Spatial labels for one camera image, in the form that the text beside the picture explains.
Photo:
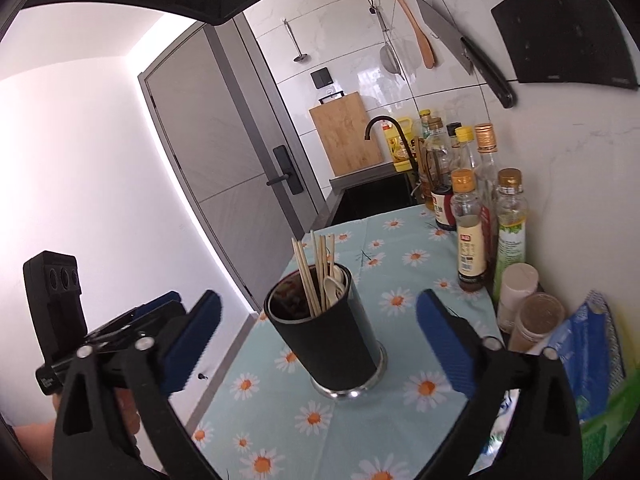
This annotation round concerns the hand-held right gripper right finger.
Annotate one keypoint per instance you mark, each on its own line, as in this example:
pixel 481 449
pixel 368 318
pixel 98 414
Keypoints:
pixel 445 340

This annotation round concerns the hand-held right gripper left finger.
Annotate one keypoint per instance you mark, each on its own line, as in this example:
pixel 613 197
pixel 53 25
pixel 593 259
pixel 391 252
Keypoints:
pixel 195 340

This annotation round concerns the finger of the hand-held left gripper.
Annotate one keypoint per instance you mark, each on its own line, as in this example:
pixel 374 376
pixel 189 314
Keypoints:
pixel 164 299
pixel 130 330

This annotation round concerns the black cylindrical utensil holder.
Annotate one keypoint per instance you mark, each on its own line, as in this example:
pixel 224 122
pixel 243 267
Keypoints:
pixel 330 340

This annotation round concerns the large white ceramic spoon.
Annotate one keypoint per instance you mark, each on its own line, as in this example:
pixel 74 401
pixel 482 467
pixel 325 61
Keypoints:
pixel 331 287

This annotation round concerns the group of wooden chopsticks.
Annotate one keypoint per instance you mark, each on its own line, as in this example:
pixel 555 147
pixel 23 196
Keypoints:
pixel 304 277

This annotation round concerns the person's left forearm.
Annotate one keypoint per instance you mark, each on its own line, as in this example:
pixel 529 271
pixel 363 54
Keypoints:
pixel 32 445

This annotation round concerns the person's left hand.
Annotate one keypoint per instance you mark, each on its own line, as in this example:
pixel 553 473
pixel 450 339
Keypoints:
pixel 126 407

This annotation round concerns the white lidded jar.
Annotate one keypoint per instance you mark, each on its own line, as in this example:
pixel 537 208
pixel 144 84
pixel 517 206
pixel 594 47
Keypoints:
pixel 517 290

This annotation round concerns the brown spice jar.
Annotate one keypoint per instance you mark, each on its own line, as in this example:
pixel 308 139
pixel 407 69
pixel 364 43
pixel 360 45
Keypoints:
pixel 537 320

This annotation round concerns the row of condiment bottles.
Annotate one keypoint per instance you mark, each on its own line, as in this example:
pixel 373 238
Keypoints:
pixel 470 240

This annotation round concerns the daisy print tablecloth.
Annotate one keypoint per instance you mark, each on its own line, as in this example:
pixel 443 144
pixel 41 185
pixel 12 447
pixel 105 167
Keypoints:
pixel 280 410

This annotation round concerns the white and blue salt bag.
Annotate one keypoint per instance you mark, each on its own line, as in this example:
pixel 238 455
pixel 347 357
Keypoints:
pixel 590 350

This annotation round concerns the black sink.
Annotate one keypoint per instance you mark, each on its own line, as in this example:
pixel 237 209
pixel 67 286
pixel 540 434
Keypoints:
pixel 370 200

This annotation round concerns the grey door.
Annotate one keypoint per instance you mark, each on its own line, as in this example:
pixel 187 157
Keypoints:
pixel 215 135

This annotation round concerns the green sugar bag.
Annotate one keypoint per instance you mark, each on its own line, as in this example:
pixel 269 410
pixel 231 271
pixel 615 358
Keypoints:
pixel 615 425

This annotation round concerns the yellow oil jug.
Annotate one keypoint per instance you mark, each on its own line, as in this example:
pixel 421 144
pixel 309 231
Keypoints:
pixel 397 147

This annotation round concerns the bamboo cutting board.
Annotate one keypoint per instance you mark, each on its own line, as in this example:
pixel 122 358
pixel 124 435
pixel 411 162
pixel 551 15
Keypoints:
pixel 345 135

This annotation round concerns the black faucet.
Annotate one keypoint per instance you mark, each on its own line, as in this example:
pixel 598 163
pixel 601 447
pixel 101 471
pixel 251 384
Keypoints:
pixel 380 119

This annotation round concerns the metal ladle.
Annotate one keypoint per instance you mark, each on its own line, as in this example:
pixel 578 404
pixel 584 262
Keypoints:
pixel 299 57

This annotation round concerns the metal mesh strainer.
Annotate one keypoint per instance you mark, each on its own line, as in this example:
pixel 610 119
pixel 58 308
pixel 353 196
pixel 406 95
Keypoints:
pixel 390 60

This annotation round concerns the long wooden turner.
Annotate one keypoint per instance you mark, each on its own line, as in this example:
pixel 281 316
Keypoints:
pixel 425 50

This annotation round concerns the black wall switch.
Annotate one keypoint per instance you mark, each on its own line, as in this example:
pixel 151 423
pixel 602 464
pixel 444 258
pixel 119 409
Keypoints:
pixel 321 77

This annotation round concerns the black wall sockets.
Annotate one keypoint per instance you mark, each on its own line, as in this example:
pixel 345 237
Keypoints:
pixel 560 25

